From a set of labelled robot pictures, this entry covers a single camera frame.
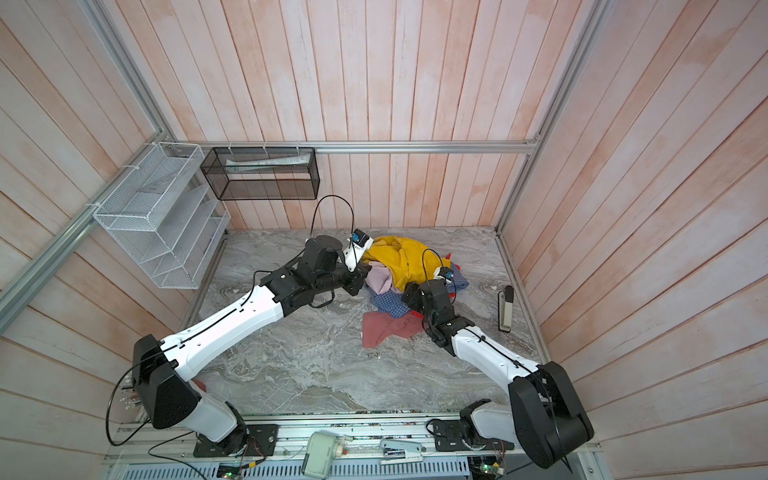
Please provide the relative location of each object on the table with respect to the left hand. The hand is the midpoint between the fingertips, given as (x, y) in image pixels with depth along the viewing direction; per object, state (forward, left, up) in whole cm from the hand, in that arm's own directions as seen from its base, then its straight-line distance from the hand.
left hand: (369, 273), depth 75 cm
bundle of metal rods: (-27, +54, -11) cm, 62 cm away
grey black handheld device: (+4, -44, -23) cm, 50 cm away
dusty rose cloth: (-2, -2, -27) cm, 27 cm away
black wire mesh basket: (+44, +39, -1) cm, 59 cm away
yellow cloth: (+8, -11, -6) cm, 15 cm away
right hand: (+4, -14, -13) cm, 20 cm away
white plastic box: (-36, +11, -21) cm, 43 cm away
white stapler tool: (-36, -8, -23) cm, 44 cm away
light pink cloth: (+3, -3, -6) cm, 7 cm away
